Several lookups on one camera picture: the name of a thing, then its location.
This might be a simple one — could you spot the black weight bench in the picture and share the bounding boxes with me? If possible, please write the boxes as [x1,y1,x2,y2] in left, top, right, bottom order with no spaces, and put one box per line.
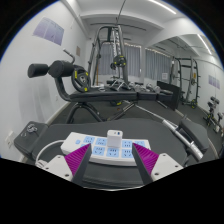
[27,49,174,124]

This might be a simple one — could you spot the grey window curtain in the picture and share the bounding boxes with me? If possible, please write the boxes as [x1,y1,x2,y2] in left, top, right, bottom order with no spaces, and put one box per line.
[144,48,173,81]
[99,43,142,78]

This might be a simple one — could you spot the metal key ring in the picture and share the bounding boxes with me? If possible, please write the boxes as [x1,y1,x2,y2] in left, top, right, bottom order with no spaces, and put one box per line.
[21,123,39,138]

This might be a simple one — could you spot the black box panel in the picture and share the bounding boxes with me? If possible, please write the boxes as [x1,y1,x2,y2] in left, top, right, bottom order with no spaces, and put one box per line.
[156,80,182,111]

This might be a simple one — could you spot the chrome dumbbells group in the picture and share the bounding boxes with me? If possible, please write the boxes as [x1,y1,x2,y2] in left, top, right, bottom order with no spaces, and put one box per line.
[106,78,161,94]

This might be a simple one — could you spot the grey smith machine rack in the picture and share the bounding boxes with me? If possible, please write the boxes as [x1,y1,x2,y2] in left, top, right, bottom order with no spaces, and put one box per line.
[87,24,148,91]

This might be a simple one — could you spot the dumbbell stand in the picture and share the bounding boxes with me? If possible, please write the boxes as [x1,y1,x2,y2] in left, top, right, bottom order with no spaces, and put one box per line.
[203,96,224,134]

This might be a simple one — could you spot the black yellow-marked weight plate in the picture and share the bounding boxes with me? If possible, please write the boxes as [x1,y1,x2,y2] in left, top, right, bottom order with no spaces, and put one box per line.
[112,54,127,69]
[70,65,91,93]

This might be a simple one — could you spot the small purple wall poster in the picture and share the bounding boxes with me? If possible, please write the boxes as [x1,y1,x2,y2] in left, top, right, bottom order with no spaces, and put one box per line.
[208,74,221,89]

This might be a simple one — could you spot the silver barbell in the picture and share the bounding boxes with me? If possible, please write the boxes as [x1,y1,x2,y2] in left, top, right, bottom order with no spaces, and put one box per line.
[133,104,204,162]

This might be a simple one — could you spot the black seat pad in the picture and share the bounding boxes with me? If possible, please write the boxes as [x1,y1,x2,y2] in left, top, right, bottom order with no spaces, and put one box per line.
[178,119,210,154]

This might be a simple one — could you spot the white power cable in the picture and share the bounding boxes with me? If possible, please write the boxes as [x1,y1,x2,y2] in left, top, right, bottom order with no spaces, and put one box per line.
[34,139,66,168]

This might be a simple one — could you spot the white wall socket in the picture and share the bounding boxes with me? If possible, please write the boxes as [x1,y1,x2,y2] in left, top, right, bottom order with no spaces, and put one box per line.
[4,130,16,149]

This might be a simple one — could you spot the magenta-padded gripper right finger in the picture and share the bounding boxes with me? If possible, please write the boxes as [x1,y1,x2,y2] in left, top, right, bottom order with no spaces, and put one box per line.
[131,142,185,186]

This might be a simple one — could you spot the black power rack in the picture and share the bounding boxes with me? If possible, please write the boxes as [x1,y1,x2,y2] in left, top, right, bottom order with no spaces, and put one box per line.
[169,56,201,109]

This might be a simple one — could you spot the white ceiling strip lights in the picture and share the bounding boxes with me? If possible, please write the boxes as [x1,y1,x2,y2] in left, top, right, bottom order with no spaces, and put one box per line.
[64,0,213,56]

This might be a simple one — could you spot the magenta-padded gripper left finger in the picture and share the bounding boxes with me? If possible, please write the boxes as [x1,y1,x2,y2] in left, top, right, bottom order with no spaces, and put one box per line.
[42,143,93,188]

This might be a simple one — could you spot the small black pad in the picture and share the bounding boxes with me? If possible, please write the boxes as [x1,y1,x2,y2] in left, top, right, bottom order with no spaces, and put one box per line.
[13,120,49,156]

